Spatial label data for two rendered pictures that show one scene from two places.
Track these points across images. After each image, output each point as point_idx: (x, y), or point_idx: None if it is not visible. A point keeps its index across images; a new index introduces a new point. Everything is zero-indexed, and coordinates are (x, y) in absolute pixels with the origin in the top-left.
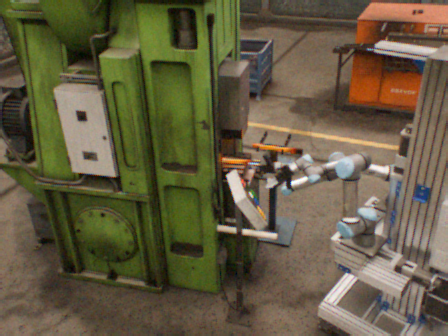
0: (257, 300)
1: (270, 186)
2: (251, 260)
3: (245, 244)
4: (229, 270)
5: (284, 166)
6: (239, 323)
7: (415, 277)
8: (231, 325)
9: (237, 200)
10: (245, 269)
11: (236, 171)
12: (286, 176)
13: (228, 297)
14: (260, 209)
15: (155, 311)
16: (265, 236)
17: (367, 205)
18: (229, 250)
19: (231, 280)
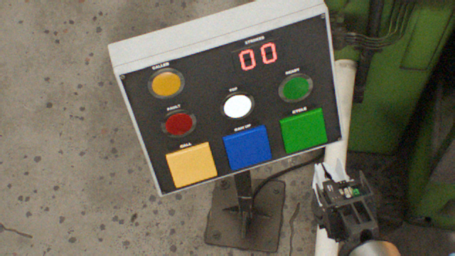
0: (297, 254)
1: (314, 180)
2: (437, 222)
3: (421, 183)
4: (404, 163)
5: (369, 218)
6: (210, 211)
7: None
8: (205, 192)
9: (117, 48)
10: (405, 208)
11: (308, 14)
12: (345, 238)
13: (297, 173)
14: (203, 158)
15: (232, 3)
16: (318, 225)
17: None
18: (419, 141)
19: (364, 173)
